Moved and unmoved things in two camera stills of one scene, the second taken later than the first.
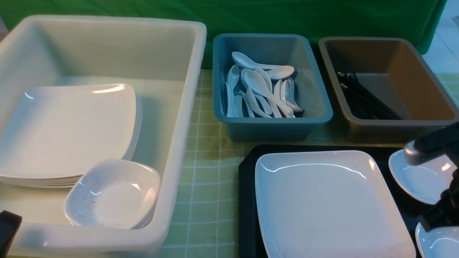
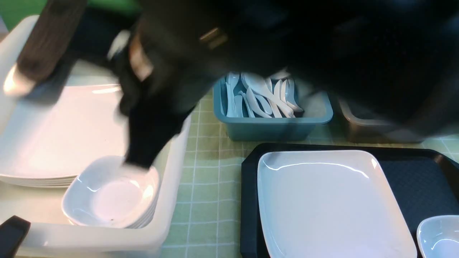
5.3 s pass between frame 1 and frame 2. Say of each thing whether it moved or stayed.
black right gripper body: moved
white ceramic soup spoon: stayed
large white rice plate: stayed
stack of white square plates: stayed
